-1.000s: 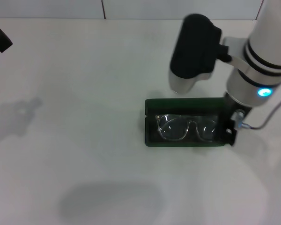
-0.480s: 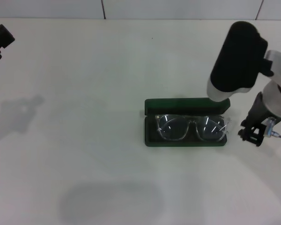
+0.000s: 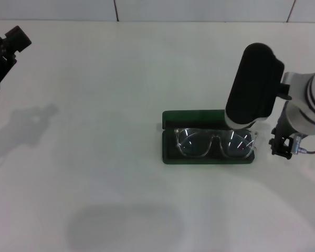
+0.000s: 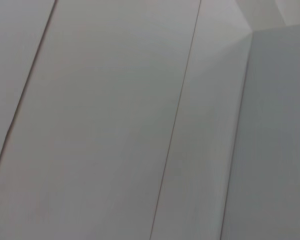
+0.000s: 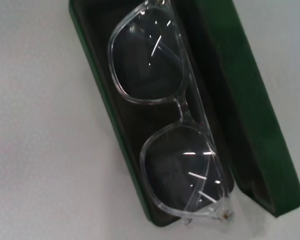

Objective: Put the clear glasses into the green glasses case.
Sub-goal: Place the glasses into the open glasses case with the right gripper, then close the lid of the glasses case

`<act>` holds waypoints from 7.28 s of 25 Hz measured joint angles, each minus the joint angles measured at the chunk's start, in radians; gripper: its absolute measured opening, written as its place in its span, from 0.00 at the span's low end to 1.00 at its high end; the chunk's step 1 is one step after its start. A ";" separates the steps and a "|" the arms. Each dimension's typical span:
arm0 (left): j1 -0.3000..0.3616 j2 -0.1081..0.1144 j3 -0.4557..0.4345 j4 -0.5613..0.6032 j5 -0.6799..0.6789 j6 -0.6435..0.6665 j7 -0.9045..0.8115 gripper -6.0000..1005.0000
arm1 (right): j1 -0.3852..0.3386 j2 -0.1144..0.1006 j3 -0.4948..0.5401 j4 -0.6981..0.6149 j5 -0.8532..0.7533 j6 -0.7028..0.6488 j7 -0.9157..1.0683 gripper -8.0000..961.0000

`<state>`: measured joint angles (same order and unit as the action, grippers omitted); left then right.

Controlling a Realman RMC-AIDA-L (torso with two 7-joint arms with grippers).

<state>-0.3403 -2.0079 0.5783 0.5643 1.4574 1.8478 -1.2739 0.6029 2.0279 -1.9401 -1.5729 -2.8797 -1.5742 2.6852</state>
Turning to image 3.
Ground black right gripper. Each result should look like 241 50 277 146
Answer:
269 104 295 161

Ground clear white glasses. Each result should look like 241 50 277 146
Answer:
173 127 259 160

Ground green glasses case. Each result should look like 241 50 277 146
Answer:
162 109 256 166

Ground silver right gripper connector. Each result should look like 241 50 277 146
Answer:
290 133 305 153

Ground dark right gripper cable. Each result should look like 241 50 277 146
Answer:
301 140 315 155

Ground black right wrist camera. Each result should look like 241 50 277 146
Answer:
224 43 292 130

